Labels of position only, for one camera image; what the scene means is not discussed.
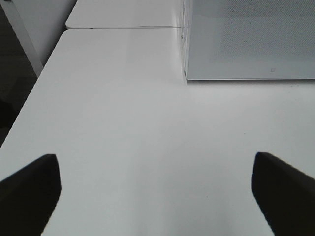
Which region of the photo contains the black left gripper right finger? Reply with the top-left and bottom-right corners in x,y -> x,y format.
251,152 -> 315,236

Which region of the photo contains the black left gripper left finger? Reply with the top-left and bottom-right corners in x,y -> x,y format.
0,154 -> 61,236

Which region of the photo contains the white microwave oven body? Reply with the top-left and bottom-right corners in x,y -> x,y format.
176,0 -> 191,81

